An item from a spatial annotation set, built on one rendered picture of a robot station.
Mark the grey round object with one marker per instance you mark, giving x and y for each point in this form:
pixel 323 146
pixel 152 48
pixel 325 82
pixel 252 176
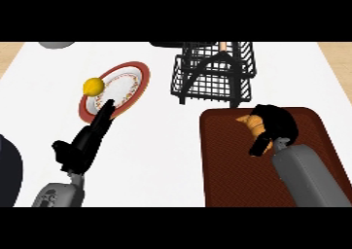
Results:
pixel 56 44

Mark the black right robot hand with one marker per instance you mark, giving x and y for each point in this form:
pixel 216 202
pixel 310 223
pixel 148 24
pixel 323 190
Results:
pixel 276 123

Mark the golden brown croissant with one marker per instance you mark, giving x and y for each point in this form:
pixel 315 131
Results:
pixel 254 124

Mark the dark rounded appliance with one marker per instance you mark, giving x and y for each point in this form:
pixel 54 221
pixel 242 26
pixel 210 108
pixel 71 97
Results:
pixel 3 170

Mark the yellow lemon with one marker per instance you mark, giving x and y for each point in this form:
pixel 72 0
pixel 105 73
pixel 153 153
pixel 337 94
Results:
pixel 93 86

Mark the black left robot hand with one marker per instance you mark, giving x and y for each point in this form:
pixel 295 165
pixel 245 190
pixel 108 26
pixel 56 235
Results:
pixel 87 139

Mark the brown rectangular tray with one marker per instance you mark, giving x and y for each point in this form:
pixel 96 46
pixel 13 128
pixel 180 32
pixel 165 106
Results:
pixel 244 168

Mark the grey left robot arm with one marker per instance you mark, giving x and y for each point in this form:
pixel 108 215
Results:
pixel 62 191

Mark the red rimmed white plate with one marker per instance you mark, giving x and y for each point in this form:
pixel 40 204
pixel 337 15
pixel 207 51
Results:
pixel 119 87

